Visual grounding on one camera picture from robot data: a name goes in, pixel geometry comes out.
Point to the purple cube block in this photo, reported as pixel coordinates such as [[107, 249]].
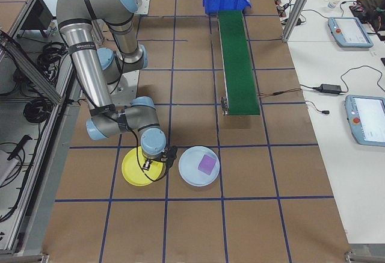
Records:
[[207, 163]]

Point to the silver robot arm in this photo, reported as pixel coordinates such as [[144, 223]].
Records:
[[87, 70]]

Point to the yellow plastic plate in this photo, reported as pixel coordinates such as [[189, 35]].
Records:
[[132, 171]]

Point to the light blue plastic plate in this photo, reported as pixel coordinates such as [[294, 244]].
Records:
[[189, 169]]

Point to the green conveyor belt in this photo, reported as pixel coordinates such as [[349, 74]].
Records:
[[237, 64]]

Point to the black handheld tool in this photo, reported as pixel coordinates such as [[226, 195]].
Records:
[[19, 147]]

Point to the white bag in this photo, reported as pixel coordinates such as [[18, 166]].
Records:
[[7, 166]]

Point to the aluminium profile bar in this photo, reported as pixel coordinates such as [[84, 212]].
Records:
[[364, 257], [24, 257]]

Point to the white side table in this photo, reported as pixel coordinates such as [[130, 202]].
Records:
[[316, 154]]

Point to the black power adapter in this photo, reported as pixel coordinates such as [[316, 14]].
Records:
[[331, 88], [297, 21]]

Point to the light blue teach pendant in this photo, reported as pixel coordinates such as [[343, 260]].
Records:
[[350, 31], [365, 121]]

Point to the white paper cup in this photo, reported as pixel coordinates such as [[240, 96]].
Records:
[[334, 3]]

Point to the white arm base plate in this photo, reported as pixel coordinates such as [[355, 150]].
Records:
[[145, 4], [132, 79]]

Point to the V-shaped metal bar frame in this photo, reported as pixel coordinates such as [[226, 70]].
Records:
[[36, 76]]

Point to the black box in frame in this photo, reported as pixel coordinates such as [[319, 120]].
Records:
[[40, 19]]

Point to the aluminium profile post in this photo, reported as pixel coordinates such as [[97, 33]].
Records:
[[296, 10]]

